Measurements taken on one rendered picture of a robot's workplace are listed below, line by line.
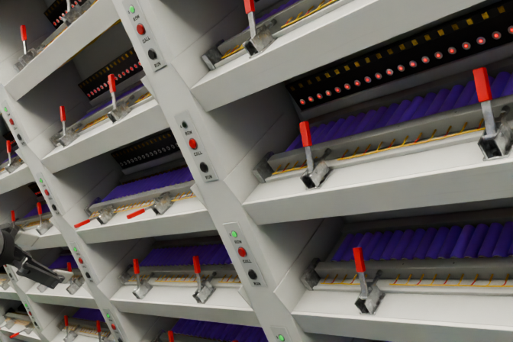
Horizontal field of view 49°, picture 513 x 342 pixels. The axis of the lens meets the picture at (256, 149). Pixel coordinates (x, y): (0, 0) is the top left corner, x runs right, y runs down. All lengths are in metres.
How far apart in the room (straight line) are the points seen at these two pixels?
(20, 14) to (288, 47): 1.00
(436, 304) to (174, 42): 0.54
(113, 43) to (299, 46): 0.77
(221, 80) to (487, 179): 0.39
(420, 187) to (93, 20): 0.65
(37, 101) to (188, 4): 0.70
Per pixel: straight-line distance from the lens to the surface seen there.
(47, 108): 1.54
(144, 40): 0.93
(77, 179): 1.53
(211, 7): 0.96
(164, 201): 1.13
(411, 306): 0.82
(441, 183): 0.66
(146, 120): 1.02
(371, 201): 0.73
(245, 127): 0.93
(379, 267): 0.87
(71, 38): 1.14
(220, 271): 1.18
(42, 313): 2.23
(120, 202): 1.34
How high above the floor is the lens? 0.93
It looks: 7 degrees down
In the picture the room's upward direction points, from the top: 24 degrees counter-clockwise
